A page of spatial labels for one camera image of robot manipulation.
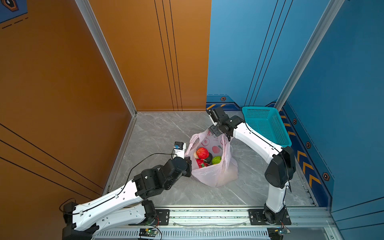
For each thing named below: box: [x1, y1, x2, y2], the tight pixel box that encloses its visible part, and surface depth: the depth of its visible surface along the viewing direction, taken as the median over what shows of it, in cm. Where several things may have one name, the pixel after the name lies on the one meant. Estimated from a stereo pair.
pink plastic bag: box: [185, 128, 239, 188], surface depth 75 cm
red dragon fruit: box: [196, 147, 210, 159], surface depth 87 cm
